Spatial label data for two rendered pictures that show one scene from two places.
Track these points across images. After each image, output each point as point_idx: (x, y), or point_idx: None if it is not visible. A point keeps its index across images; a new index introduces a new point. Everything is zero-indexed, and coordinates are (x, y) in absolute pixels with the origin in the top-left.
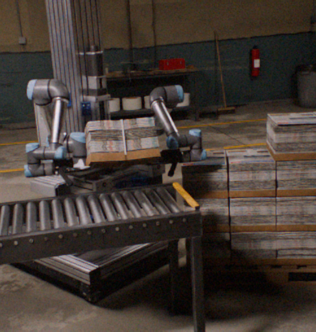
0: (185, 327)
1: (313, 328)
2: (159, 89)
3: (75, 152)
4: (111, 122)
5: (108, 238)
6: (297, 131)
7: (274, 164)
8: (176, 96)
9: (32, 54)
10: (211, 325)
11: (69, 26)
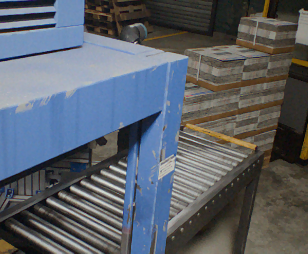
0: (189, 250)
1: (260, 217)
2: (133, 27)
3: None
4: None
5: (226, 197)
6: (231, 66)
7: (214, 94)
8: (144, 35)
9: None
10: (204, 241)
11: None
